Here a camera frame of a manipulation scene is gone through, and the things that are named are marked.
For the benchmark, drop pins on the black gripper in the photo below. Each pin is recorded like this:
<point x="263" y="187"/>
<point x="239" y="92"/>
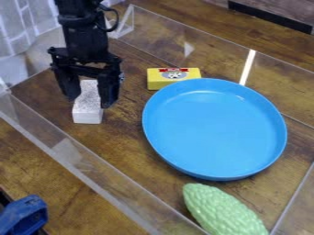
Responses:
<point x="85" y="57"/>

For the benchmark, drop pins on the white speckled foam block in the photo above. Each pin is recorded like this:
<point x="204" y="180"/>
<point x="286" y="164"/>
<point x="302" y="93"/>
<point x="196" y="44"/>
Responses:
<point x="87" y="111"/>

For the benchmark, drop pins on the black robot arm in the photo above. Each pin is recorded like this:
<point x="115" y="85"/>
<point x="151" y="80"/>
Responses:
<point x="80" y="8"/>

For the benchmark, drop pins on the blue round tray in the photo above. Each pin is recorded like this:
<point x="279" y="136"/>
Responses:
<point x="214" y="129"/>

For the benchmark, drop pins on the yellow rectangular box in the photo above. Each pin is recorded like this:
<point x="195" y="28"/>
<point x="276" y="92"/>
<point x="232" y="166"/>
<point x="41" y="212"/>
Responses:
<point x="159" y="77"/>

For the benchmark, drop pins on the white grid curtain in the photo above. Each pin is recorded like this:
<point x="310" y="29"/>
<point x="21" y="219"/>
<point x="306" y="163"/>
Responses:
<point x="24" y="20"/>

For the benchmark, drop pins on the green bitter gourd toy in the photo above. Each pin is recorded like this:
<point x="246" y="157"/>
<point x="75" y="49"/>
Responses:
<point x="219" y="212"/>

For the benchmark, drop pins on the clear acrylic enclosure wall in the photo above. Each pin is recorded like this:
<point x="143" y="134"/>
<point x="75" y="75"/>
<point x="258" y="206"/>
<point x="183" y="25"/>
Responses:
<point x="97" y="173"/>

